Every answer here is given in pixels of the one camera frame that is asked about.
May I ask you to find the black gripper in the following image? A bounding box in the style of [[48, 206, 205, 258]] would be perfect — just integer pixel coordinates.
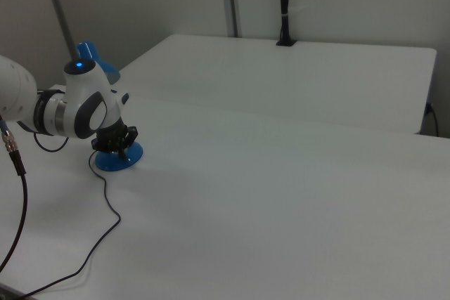
[[91, 119, 141, 162]]

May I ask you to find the blue desk lamp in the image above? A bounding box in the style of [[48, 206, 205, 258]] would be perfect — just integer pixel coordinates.
[[75, 41, 144, 172]]

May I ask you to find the white neighbouring table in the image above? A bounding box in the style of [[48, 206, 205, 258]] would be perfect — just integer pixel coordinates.
[[117, 34, 438, 136]]

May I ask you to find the black lamp power cord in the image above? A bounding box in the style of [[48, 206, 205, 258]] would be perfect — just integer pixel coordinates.
[[20, 150, 122, 297]]

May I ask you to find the thin black cable loop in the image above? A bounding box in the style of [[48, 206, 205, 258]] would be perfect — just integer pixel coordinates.
[[32, 132, 70, 152]]

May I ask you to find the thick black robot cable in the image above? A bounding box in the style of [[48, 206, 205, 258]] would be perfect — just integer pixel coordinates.
[[0, 115, 30, 275]]

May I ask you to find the black camera pole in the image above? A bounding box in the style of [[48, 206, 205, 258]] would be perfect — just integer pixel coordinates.
[[276, 0, 297, 47]]

